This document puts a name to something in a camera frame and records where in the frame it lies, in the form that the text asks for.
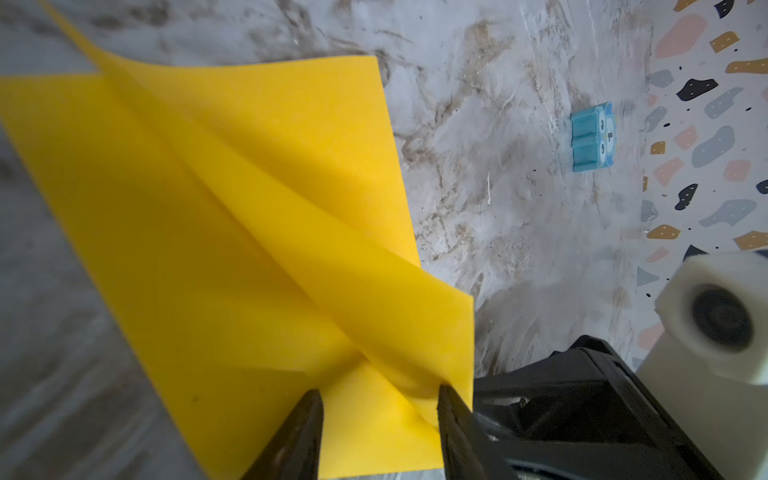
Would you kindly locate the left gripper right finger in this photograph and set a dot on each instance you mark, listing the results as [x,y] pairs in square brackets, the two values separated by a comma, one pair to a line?
[467,451]

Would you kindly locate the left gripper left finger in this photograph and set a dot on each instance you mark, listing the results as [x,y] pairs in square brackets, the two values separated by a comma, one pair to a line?
[293,453]

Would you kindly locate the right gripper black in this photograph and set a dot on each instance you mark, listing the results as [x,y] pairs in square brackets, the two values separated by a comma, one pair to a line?
[582,413]

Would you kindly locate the yellow square paper sheet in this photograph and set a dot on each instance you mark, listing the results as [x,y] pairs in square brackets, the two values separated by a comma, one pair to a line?
[248,228]

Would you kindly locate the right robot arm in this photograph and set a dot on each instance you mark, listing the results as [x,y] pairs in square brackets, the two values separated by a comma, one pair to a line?
[725,419]

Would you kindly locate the blue owl toy block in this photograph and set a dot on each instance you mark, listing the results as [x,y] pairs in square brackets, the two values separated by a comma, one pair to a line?
[594,137]

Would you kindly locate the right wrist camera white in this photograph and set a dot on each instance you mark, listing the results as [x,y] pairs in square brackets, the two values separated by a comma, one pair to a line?
[715,305]

